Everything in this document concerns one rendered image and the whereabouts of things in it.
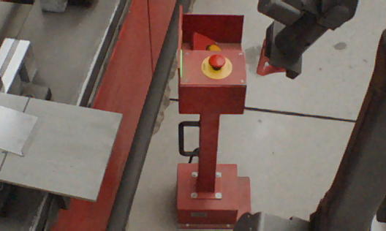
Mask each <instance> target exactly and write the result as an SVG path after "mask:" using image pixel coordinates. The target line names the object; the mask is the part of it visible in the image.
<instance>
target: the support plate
mask: <svg viewBox="0 0 386 231"><path fill-rule="evenodd" d="M27 100H28V97H25V96H18V95H11V94H3V93H0V106H2V107H6V108H9V109H11V110H16V111H18V112H21V113H22V112H23V111H24V108H25V105H26V102H27ZM40 113H42V116H43V118H44V120H43V122H42V125H41V127H40V128H39V130H38V132H37V134H36V136H35V137H34V140H33V141H32V143H31V145H30V147H29V149H28V150H27V153H26V155H25V157H22V156H18V155H16V154H13V153H10V152H8V153H7V158H6V159H5V161H4V164H3V166H2V169H1V172H0V181H1V182H5V183H10V184H12V185H16V186H22V187H26V188H30V189H36V190H40V191H44V192H50V193H54V194H58V195H61V196H65V197H71V198H76V199H80V200H86V201H91V202H96V201H97V196H98V193H99V190H100V187H101V185H102V181H103V178H104V176H105V172H106V170H107V163H108V161H109V158H110V155H111V152H112V150H113V146H114V143H115V141H116V137H117V134H118V131H119V128H120V125H121V122H122V119H123V114H122V113H114V112H110V111H105V110H98V109H94V108H85V107H78V106H73V105H65V104H61V103H57V102H50V101H45V100H41V99H34V98H30V100H29V103H28V105H27V107H26V110H25V114H30V115H33V116H37V117H39V115H40ZM2 151H3V150H1V149H0V166H1V164H2V160H3V158H4V156H5V153H2Z"/></svg>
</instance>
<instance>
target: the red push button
mask: <svg viewBox="0 0 386 231"><path fill-rule="evenodd" d="M208 63H209V64H210V66H211V67H212V69H213V70H215V71H219V70H220V69H221V68H222V67H223V66H224V65H225V63H226V60H225V58H224V56H222V55H220V54H214V55H212V56H211V57H210V58H209V59H208Z"/></svg>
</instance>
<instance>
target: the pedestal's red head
mask: <svg viewBox="0 0 386 231"><path fill-rule="evenodd" d="M182 14H183V28H182V57H181V6H179V21H178V113H180V114H241V115H242V114H244V108H245V102H246V92H247V76H246V52H245V51H243V47H242V45H241V40H242V33H243V19H244V15H240V14H192V13H182ZM208 45H216V46H217V47H219V49H220V50H221V51H210V50H205V49H206V47H207V46H208ZM214 54H220V55H222V56H224V57H225V58H227V59H228V60H229V61H230V62H231V64H232V71H231V73H230V75H228V76H227V77H226V78H224V79H222V78H221V79H213V78H210V77H208V76H206V75H205V74H204V73H203V71H202V69H201V66H202V63H203V61H204V60H205V59H206V58H207V57H210V56H212V55H214ZM180 62H181V71H180Z"/></svg>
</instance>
